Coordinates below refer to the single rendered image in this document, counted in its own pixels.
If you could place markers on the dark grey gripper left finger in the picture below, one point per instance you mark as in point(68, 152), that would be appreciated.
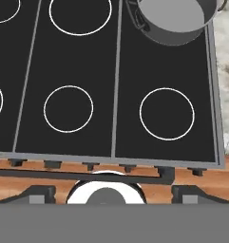
point(40, 193)

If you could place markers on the dark hob knob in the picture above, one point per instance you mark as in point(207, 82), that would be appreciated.
point(17, 162)
point(90, 166)
point(52, 164)
point(197, 171)
point(128, 168)

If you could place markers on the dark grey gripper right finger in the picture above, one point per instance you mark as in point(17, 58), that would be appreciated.
point(185, 194)

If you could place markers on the grey metal pot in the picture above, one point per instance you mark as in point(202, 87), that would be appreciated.
point(173, 15)

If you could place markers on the black hob with grey frame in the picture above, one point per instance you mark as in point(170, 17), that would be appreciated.
point(71, 63)

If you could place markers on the white round thing, grey centre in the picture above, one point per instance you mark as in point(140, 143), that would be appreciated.
point(79, 193)

